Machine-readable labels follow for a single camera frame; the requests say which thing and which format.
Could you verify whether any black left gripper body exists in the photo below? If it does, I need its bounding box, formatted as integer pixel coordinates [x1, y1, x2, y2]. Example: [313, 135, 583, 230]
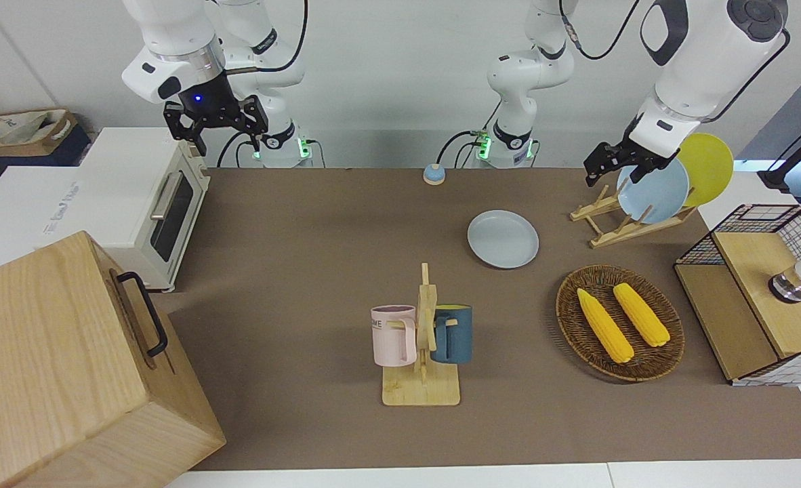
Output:
[584, 121, 679, 176]

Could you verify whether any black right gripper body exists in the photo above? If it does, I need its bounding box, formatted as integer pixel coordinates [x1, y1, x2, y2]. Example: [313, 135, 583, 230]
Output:
[163, 71, 269, 146]

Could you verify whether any gray plate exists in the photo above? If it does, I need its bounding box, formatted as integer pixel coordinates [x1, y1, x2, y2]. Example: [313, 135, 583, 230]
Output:
[467, 209, 540, 270]

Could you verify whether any light blue plate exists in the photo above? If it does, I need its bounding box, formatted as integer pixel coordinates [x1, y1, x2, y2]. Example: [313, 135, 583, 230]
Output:
[616, 156, 691, 225]

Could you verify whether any wooden plate rack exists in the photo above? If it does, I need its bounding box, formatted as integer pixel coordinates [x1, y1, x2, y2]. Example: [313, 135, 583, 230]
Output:
[570, 183, 698, 249]

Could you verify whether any yellow plate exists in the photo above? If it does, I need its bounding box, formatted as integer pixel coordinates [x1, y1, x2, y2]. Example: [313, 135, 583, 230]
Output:
[676, 133, 735, 208]

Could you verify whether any white toaster oven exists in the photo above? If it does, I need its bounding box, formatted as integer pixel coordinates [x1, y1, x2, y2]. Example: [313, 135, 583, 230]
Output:
[41, 127, 212, 293]

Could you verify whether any brown table mat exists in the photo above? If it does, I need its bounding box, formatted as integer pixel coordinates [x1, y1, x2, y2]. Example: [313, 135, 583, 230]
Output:
[167, 167, 801, 472]

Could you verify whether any short yellow corn cob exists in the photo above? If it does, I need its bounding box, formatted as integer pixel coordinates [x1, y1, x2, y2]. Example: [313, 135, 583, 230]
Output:
[613, 282, 672, 348]

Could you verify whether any round wicker basket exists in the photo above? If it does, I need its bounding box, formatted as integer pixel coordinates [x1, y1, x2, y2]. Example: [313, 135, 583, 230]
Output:
[556, 264, 686, 383]

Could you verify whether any long yellow corn cob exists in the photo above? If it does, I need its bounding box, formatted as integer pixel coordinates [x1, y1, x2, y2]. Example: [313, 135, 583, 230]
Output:
[577, 287, 636, 365]

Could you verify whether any cardboard box with bag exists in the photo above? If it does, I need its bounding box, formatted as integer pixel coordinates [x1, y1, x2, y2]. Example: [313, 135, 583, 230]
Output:
[0, 107, 94, 168]

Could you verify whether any white printed box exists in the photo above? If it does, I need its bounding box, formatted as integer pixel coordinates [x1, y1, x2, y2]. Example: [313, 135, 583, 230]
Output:
[0, 165, 81, 280]

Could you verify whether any dark blue mug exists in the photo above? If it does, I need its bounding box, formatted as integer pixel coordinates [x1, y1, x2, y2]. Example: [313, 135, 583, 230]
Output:
[430, 304, 474, 365]

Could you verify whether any pink mug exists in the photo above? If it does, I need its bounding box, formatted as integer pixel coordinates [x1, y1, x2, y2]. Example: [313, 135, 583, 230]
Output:
[371, 305, 418, 368]

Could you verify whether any wooden cabinet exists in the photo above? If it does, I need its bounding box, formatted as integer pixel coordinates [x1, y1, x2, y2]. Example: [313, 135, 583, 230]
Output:
[0, 230, 227, 488]

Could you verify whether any wooden mug rack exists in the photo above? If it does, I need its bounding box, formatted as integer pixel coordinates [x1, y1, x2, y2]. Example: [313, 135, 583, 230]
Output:
[382, 263, 461, 407]

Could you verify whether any black right base cable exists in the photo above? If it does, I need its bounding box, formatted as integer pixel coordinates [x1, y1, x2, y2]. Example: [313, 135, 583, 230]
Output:
[215, 129, 260, 169]

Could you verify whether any black base cable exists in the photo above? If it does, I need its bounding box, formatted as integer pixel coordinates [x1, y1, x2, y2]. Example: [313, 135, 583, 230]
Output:
[215, 129, 260, 169]
[436, 100, 504, 169]

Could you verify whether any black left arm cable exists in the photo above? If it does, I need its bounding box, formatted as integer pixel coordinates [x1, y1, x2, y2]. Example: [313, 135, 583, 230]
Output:
[559, 0, 642, 62]

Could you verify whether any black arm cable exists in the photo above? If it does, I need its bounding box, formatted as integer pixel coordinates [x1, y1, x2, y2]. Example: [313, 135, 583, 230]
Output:
[559, 0, 642, 62]
[226, 0, 309, 75]

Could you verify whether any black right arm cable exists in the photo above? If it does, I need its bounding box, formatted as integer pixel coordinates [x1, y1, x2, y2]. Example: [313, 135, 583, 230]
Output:
[226, 0, 309, 75]

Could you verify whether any black left base cable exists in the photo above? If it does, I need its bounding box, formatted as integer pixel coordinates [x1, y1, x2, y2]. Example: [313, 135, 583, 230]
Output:
[436, 100, 504, 169]

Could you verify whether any black camera stand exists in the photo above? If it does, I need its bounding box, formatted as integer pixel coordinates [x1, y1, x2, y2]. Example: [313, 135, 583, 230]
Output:
[756, 110, 801, 199]

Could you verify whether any black cabinet handle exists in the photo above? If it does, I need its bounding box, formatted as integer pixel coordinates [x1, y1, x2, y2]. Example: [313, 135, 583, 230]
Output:
[117, 271, 169, 359]

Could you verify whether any wire and wood shelf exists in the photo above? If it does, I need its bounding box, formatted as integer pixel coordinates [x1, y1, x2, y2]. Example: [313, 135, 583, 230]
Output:
[674, 203, 801, 388]

